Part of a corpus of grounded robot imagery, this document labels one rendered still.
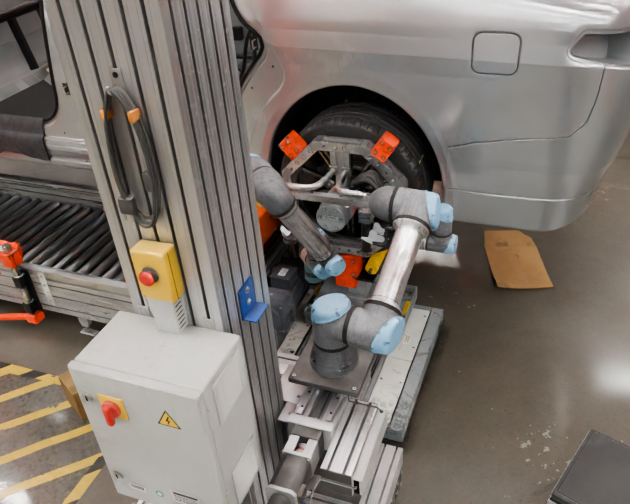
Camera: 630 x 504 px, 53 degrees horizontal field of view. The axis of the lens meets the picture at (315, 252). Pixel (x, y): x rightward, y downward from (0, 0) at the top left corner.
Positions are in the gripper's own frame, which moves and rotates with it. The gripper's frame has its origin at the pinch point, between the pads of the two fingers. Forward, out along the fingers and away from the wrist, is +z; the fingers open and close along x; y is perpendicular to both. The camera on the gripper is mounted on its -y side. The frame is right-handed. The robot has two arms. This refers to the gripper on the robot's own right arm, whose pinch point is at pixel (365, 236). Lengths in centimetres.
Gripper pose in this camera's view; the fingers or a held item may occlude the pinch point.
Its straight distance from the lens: 252.4
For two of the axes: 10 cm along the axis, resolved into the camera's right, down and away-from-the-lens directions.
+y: -0.6, -8.3, -5.6
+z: -9.3, -1.5, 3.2
